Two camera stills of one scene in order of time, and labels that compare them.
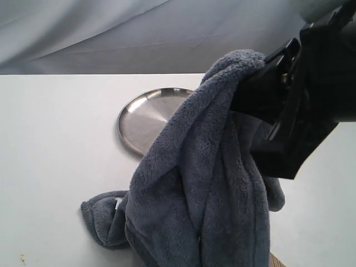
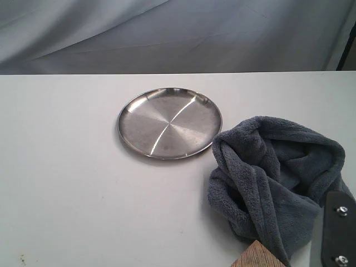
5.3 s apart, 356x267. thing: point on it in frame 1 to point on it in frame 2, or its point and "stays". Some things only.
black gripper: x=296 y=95 to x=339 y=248
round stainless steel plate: x=143 y=117 stays
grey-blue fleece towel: x=198 y=197 to x=270 y=179
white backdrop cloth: x=143 y=36 stays
